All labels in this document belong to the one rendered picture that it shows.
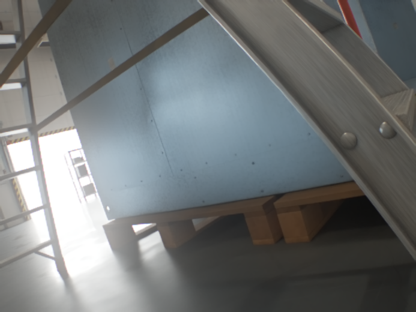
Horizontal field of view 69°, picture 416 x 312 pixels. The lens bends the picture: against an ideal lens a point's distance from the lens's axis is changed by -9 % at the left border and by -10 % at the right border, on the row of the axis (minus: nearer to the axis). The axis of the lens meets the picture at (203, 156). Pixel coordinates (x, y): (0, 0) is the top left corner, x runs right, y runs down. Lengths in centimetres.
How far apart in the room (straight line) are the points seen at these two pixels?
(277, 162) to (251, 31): 94
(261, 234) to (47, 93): 1065
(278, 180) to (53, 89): 1075
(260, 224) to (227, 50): 69
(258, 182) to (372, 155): 103
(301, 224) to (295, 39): 91
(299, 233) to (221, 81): 66
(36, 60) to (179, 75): 1058
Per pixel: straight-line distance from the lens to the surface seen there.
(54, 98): 1158
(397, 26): 461
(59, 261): 214
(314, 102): 35
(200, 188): 155
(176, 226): 169
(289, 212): 121
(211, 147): 144
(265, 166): 131
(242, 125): 132
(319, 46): 35
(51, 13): 72
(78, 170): 931
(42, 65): 1193
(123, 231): 217
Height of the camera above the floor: 45
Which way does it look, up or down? 2 degrees down
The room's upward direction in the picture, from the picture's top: 19 degrees counter-clockwise
